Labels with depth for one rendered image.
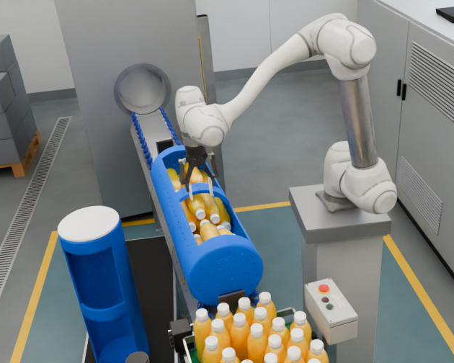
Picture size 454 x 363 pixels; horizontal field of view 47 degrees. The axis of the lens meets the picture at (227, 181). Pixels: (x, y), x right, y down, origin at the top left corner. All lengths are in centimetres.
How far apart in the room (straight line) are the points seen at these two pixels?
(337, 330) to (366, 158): 65
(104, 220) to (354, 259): 114
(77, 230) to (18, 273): 174
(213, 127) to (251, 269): 58
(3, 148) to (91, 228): 305
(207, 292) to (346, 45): 99
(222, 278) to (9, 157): 377
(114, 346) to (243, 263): 136
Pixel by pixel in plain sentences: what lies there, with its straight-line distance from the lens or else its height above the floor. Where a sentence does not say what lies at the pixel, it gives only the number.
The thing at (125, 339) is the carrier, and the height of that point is 16.
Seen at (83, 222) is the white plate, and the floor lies 104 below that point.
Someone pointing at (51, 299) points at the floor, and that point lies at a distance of 381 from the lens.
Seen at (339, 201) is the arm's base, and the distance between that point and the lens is 231.
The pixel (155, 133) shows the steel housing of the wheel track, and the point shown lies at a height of 93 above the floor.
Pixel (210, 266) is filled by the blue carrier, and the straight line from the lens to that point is 190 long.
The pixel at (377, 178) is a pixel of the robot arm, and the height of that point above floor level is 132.
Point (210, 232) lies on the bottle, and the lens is 199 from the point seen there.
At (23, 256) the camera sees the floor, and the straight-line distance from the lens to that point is 431.
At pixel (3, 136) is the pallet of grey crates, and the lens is 535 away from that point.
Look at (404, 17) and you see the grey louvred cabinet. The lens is 391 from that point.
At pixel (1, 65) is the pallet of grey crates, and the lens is 552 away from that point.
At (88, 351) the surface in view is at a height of 15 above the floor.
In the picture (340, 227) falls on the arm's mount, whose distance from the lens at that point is 222.
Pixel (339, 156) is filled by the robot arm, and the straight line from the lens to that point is 222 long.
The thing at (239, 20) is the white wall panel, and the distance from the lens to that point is 693.
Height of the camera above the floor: 235
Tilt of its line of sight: 30 degrees down
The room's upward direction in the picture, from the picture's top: 6 degrees counter-clockwise
